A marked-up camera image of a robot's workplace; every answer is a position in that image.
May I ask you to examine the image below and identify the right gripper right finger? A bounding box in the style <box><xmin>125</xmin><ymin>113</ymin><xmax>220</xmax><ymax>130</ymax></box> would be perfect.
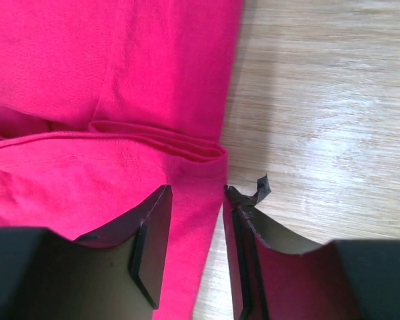
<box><xmin>223</xmin><ymin>177</ymin><xmax>400</xmax><ymax>319</ymax></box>

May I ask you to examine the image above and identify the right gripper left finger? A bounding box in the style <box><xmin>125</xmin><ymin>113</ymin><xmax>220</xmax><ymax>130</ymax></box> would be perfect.
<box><xmin>0</xmin><ymin>185</ymin><xmax>172</xmax><ymax>319</ymax></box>

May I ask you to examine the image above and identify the magenta red t shirt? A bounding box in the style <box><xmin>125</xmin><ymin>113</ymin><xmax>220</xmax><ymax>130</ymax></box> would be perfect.
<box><xmin>0</xmin><ymin>1</ymin><xmax>243</xmax><ymax>319</ymax></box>

